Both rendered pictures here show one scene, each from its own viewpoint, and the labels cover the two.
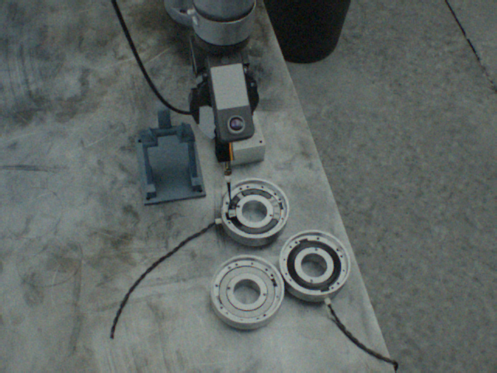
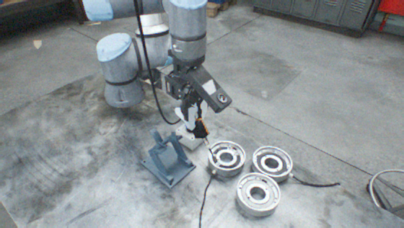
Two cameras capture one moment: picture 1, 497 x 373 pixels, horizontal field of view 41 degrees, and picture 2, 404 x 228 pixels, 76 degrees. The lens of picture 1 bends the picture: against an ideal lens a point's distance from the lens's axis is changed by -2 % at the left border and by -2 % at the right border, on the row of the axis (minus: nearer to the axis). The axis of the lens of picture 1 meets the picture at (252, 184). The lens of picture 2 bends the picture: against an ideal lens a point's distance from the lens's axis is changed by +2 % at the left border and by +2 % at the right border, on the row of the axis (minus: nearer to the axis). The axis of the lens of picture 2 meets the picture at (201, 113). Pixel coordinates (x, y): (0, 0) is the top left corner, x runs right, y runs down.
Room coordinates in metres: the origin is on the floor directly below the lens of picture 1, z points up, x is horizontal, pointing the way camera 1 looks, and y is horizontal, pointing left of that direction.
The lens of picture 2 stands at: (0.15, 0.29, 1.39)
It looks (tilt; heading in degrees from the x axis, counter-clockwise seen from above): 40 degrees down; 329
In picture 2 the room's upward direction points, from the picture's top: straight up
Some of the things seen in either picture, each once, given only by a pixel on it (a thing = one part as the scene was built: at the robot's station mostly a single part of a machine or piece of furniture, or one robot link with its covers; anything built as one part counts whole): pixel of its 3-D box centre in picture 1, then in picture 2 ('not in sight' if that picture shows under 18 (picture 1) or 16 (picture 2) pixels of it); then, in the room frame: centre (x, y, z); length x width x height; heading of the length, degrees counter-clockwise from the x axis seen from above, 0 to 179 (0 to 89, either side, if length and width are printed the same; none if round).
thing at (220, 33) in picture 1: (220, 15); (187, 45); (0.60, 0.06, 1.15); 0.08 x 0.08 x 0.05
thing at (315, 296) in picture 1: (313, 267); (270, 164); (0.44, -0.10, 0.82); 0.10 x 0.10 x 0.04
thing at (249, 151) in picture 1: (238, 135); (190, 133); (0.66, 0.03, 0.82); 0.08 x 0.07 x 0.05; 19
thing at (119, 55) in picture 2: not in sight; (118, 56); (0.99, 0.13, 0.97); 0.13 x 0.12 x 0.14; 82
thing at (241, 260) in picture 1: (246, 293); (257, 195); (0.39, -0.01, 0.82); 0.10 x 0.10 x 0.04
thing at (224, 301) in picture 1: (246, 294); (257, 195); (0.39, -0.01, 0.82); 0.08 x 0.08 x 0.02
